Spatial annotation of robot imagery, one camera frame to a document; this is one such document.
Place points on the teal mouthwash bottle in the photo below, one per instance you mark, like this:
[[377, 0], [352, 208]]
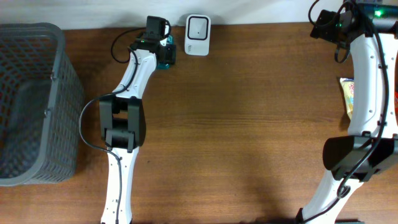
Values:
[[169, 40]]

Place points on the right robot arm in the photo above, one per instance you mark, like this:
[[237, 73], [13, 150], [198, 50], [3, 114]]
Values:
[[367, 31]]

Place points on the white barcode scanner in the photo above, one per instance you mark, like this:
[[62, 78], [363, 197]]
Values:
[[197, 35]]

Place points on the grey plastic mesh basket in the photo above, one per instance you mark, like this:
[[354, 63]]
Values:
[[41, 101]]

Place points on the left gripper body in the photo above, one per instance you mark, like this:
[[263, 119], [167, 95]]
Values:
[[170, 54]]

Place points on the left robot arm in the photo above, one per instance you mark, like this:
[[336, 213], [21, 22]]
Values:
[[122, 119]]

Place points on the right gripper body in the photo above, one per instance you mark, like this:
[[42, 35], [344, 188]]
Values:
[[325, 25]]

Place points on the silver foil snack packet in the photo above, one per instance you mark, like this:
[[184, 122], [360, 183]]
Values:
[[396, 103]]

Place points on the cream and blue snack bag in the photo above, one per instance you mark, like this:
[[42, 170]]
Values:
[[347, 85]]

